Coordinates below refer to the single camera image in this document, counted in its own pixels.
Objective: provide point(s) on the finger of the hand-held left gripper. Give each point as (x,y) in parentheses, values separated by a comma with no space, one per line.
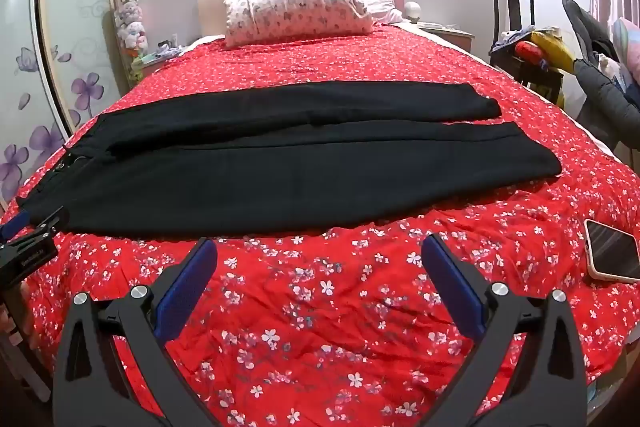
(11,227)
(50,221)

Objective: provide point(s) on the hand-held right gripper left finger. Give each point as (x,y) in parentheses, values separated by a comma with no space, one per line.
(185,289)

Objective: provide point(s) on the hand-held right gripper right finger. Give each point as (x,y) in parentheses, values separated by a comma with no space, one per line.
(455,289)

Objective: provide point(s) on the black pants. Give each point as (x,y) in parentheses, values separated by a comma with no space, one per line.
(300,167)

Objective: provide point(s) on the bed with red floral cover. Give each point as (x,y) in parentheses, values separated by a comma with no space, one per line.
(325,307)

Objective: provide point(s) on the smartphone in pale case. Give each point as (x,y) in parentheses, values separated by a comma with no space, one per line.
(612,252)

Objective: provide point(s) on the green toy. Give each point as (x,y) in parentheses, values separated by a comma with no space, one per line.
(136,67)

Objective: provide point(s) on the floral sliding wardrobe doors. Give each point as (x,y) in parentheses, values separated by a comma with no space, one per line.
(70,7)

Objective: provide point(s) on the stack of plush toys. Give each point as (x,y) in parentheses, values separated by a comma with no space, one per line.
(130,17)

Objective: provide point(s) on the red plush toy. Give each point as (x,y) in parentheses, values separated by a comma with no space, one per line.
(529,52)

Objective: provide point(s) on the yellow plush toy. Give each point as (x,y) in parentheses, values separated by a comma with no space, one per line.
(550,49)

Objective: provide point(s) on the white globe lamp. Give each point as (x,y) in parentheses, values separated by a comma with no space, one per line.
(413,11)

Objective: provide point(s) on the dark bedside table with clutter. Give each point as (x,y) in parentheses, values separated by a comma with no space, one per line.
(500,7)

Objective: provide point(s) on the pale pink pillow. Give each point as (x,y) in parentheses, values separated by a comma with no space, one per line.
(382,2)

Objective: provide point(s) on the pastel cushion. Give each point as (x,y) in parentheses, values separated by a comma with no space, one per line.
(627,47)

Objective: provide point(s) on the floral print pillow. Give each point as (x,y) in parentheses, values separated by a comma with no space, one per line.
(295,7)

